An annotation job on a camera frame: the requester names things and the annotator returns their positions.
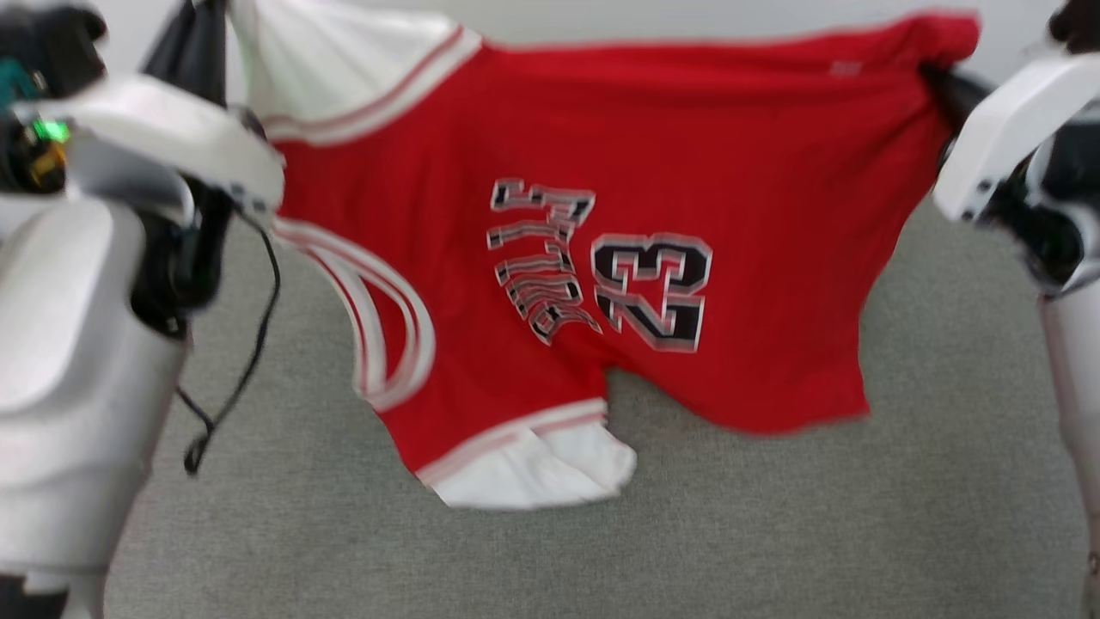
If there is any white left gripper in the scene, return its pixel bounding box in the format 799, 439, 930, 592
12, 0, 286, 321

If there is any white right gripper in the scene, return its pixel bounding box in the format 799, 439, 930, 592
921, 50, 1100, 289

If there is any red basketball jersey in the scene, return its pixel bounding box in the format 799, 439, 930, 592
227, 0, 981, 513

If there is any grey fabric sofa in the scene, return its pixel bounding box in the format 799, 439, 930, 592
101, 196, 1094, 619

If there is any teal left cable plug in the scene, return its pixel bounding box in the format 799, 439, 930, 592
0, 58, 48, 108

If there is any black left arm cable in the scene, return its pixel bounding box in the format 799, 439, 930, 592
174, 211, 284, 479

